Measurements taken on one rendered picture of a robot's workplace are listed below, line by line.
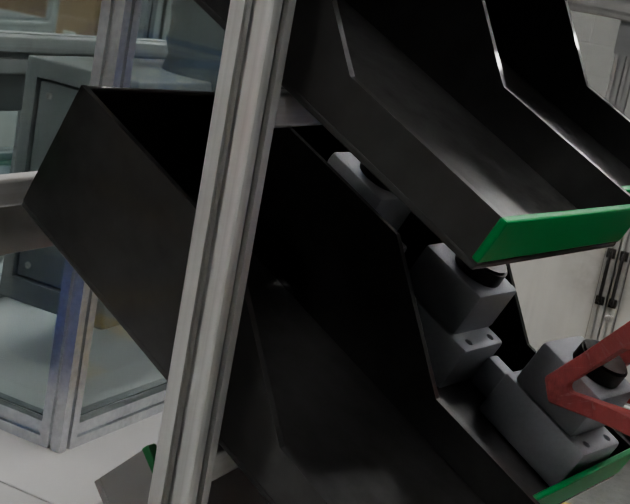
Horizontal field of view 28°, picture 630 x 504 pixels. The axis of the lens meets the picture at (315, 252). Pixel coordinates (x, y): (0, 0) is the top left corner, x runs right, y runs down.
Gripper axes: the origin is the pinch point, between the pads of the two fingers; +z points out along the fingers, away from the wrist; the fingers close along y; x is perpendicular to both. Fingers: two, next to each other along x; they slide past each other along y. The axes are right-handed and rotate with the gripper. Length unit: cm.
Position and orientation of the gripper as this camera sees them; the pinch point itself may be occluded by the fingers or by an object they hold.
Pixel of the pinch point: (582, 382)
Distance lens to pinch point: 71.3
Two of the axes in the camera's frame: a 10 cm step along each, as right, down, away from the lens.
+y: -6.3, 0.3, -7.7
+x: 1.4, 9.9, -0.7
